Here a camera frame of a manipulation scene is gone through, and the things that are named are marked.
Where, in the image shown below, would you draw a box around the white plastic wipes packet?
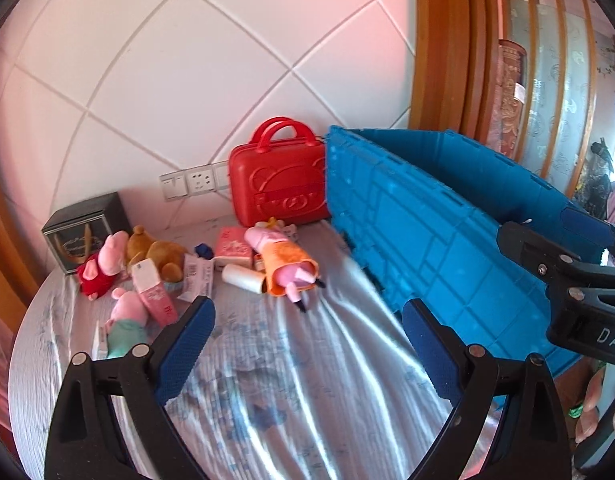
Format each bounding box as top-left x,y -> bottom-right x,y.
178,254 -> 214,302

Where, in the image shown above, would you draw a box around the pig plush orange dress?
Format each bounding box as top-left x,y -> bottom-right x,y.
245,226 -> 325,312

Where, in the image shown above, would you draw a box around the small blue object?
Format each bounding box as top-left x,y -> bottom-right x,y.
195,243 -> 214,260

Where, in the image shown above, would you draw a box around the pig plush green shirt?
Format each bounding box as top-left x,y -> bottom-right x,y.
105,287 -> 149,359

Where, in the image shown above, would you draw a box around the blue plastic crate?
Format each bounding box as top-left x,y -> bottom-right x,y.
325,126 -> 611,375

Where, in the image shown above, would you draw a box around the pink tissue pack upright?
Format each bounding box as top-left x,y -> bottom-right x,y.
131,259 -> 178,327

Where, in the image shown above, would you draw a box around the pig plush red dress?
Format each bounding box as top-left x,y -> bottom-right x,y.
78,231 -> 130,301

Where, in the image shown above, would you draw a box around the brown teddy bear plush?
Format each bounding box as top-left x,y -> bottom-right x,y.
125,226 -> 187,283

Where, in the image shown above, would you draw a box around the dark gift box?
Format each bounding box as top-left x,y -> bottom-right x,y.
42,192 -> 132,275

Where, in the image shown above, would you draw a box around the white paper roll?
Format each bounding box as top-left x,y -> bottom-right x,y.
222,263 -> 266,295

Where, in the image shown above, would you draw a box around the small pink tissue pack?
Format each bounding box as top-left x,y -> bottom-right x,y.
213,226 -> 253,271

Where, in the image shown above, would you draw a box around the small yellow white figurines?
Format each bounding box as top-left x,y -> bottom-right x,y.
256,217 -> 299,242

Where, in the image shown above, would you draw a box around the red plastic toy suitcase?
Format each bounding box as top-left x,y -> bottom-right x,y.
228,116 -> 329,226

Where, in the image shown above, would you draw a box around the wooden door frame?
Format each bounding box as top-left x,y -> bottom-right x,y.
408,0 -> 499,143

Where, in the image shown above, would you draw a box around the white wall socket panel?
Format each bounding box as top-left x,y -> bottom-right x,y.
159,160 -> 230,202

